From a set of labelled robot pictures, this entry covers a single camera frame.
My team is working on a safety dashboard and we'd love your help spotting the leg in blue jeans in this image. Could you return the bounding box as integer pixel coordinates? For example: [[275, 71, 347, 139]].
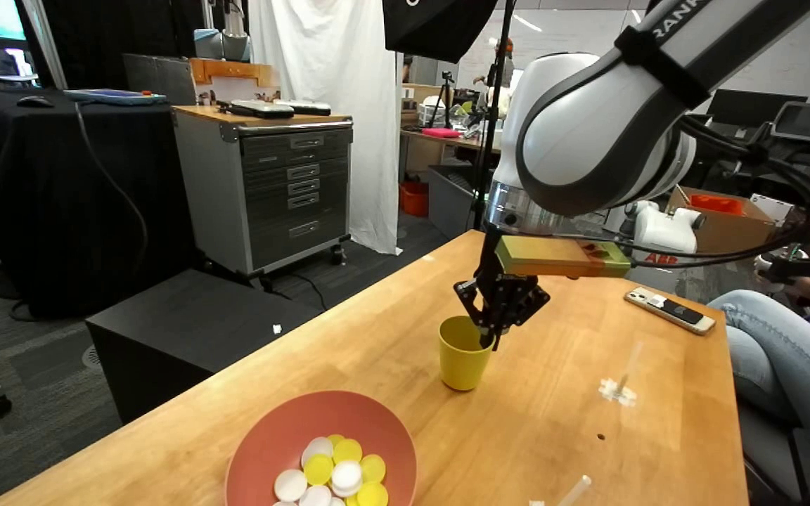
[[704, 287, 810, 453]]

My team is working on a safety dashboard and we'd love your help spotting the grey drawer cabinet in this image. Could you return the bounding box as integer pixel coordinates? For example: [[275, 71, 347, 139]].
[[173, 104, 358, 280]]

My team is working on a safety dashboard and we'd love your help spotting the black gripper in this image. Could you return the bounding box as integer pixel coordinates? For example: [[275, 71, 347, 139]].
[[457, 224, 554, 350]]

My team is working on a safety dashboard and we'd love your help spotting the thin white cable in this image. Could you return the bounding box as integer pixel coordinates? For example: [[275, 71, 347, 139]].
[[70, 99, 151, 284]]

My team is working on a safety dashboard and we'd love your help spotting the yellow bottle cap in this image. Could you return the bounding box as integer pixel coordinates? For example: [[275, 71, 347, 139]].
[[300, 453, 338, 485], [329, 435, 365, 467], [360, 453, 392, 485], [355, 480, 392, 506]]

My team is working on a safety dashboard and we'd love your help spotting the small black tripod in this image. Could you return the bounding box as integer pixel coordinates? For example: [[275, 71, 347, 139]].
[[427, 68, 461, 130]]

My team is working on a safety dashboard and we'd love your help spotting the red bucket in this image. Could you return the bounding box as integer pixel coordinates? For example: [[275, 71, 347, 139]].
[[400, 177, 434, 222]]

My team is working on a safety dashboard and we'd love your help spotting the black white remote control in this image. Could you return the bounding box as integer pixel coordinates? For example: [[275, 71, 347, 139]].
[[623, 284, 718, 338]]

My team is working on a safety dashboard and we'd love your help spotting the white bottle cap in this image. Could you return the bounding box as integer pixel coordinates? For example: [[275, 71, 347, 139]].
[[298, 435, 338, 470], [296, 480, 336, 506], [327, 457, 368, 498], [272, 467, 309, 504]]

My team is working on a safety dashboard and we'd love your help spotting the yellow plastic cup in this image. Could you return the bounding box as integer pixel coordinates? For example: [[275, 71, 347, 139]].
[[435, 311, 497, 392]]

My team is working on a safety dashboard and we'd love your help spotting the teal container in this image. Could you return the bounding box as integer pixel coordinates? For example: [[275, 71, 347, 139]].
[[192, 26, 225, 61]]

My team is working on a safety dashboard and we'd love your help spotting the pink plastic bowl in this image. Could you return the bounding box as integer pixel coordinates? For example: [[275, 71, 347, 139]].
[[225, 387, 420, 506]]

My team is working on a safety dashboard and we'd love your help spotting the low black platform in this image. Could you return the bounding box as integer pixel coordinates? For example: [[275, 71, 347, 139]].
[[85, 263, 329, 425]]

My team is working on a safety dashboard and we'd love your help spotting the black softbox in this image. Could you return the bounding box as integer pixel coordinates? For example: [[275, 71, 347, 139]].
[[379, 0, 504, 64]]

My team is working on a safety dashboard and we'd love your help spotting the dark grey seat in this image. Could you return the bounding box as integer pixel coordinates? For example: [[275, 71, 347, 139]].
[[738, 395, 810, 506]]

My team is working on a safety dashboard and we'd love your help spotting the white ABB robot part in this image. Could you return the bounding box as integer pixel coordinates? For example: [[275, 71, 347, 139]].
[[634, 197, 704, 258]]

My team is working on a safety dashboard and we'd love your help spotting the flat black device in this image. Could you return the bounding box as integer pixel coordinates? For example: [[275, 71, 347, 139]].
[[275, 99, 336, 117]]

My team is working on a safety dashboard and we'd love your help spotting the wrist camera on wooden mount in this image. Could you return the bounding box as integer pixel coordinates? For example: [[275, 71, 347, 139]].
[[495, 232, 635, 280]]

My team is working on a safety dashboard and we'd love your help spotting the white curtain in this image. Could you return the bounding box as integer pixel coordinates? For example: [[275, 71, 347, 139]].
[[247, 0, 405, 258]]

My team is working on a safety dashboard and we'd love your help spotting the brown cardboard box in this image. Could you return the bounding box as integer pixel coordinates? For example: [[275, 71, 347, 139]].
[[680, 184, 783, 258]]

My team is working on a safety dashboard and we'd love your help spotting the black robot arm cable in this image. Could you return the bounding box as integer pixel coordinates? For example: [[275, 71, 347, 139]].
[[611, 109, 810, 272]]

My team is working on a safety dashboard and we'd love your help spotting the flat blue item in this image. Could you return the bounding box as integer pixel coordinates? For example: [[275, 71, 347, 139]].
[[64, 87, 170, 107]]

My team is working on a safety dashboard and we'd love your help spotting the black backdrop cloth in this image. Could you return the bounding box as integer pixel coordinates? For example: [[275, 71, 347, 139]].
[[42, 0, 210, 92]]

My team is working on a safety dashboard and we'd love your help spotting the pink red tray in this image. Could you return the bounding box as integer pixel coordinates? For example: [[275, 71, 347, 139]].
[[420, 123, 465, 142]]

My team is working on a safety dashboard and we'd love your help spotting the orange wooden box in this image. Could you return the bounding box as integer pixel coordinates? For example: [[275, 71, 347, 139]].
[[185, 55, 282, 107]]

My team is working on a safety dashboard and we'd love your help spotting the black keyboard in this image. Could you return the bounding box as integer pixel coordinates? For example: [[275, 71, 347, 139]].
[[216, 96, 296, 121]]

